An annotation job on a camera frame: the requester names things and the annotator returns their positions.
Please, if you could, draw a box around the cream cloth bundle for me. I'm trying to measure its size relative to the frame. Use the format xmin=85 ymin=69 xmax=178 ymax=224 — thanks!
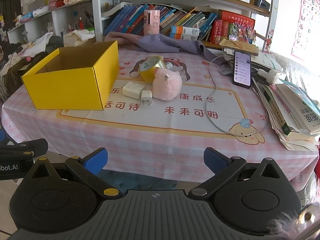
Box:
xmin=63 ymin=29 xmax=97 ymax=47

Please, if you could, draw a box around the row of leaning books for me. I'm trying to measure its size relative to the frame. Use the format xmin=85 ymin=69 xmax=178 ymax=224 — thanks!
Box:
xmin=105 ymin=4 xmax=218 ymax=42

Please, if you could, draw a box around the yellow tape roll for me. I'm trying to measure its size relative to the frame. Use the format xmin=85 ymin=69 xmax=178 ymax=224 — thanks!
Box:
xmin=138 ymin=55 xmax=167 ymax=83

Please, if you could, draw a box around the black smartphone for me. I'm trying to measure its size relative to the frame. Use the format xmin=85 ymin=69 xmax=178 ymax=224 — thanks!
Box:
xmin=232 ymin=50 xmax=252 ymax=88

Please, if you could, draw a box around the pink plush toy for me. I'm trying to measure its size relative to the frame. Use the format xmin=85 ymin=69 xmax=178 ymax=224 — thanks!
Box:
xmin=152 ymin=69 xmax=182 ymax=101

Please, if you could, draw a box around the pile of clothes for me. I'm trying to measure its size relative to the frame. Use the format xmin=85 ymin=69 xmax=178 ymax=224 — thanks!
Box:
xmin=0 ymin=32 xmax=64 ymax=80

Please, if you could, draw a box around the yellow cardboard box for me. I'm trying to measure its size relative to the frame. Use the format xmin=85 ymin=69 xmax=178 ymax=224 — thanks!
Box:
xmin=21 ymin=40 xmax=120 ymax=110

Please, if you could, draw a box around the stack of thick books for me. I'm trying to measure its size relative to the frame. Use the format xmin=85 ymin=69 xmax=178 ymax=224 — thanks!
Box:
xmin=251 ymin=79 xmax=320 ymax=152

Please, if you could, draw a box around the large white charger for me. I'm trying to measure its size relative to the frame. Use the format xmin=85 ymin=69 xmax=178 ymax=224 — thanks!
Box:
xmin=122 ymin=81 xmax=145 ymax=100

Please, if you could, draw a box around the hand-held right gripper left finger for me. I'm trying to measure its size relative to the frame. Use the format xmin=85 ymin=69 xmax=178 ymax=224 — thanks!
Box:
xmin=32 ymin=148 xmax=123 ymax=199

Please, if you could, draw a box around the red boxed book set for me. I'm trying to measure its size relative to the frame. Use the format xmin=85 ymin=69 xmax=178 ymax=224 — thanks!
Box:
xmin=209 ymin=10 xmax=255 ymax=44

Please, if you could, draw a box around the pink cylinder dispenser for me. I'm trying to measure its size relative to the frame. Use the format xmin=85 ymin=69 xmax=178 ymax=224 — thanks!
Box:
xmin=143 ymin=9 xmax=161 ymax=37

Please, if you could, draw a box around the white plug adapter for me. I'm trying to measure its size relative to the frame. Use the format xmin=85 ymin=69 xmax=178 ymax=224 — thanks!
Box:
xmin=257 ymin=69 xmax=287 ymax=85

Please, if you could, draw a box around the purple cloth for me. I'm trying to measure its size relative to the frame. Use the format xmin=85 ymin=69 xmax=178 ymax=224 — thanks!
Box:
xmin=104 ymin=31 xmax=225 ymax=64

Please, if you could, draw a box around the alphabet wall poster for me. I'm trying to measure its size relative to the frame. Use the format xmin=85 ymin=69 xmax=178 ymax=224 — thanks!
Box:
xmin=291 ymin=0 xmax=320 ymax=62

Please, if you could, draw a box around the white bookshelf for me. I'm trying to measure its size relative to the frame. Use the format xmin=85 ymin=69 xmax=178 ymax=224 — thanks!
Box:
xmin=91 ymin=0 xmax=280 ymax=53

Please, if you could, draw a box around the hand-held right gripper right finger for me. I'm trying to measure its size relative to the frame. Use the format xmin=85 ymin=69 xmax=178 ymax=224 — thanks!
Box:
xmin=187 ymin=147 xmax=285 ymax=198

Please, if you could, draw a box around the tissue pack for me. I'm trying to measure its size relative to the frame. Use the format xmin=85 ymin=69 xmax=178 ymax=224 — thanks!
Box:
xmin=33 ymin=6 xmax=50 ymax=17

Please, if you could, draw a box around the orange white carton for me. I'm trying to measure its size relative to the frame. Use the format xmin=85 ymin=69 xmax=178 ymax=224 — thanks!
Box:
xmin=171 ymin=26 xmax=200 ymax=36
xmin=171 ymin=33 xmax=198 ymax=41

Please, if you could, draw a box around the cartoon sticker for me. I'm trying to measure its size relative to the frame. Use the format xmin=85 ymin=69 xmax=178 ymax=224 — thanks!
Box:
xmin=264 ymin=29 xmax=274 ymax=53

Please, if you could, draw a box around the brown paper notebook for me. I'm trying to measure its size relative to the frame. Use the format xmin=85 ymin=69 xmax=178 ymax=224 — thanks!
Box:
xmin=219 ymin=39 xmax=260 ymax=55

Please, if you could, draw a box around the white low shelf unit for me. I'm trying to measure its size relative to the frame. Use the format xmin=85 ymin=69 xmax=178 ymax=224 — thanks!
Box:
xmin=7 ymin=0 xmax=95 ymax=44

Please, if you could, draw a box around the small white charger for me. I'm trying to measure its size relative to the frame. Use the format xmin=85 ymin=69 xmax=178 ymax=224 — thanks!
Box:
xmin=141 ymin=90 xmax=153 ymax=106

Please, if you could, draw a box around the white cable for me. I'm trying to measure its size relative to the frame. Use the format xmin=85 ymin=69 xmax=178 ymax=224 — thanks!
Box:
xmin=205 ymin=55 xmax=268 ymax=137

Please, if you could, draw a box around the colourful figure stand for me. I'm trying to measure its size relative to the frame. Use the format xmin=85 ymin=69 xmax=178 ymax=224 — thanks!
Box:
xmin=229 ymin=22 xmax=257 ymax=43

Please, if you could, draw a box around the pile of papers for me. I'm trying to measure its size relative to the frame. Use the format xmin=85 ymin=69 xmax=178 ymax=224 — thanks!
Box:
xmin=220 ymin=47 xmax=284 ymax=76

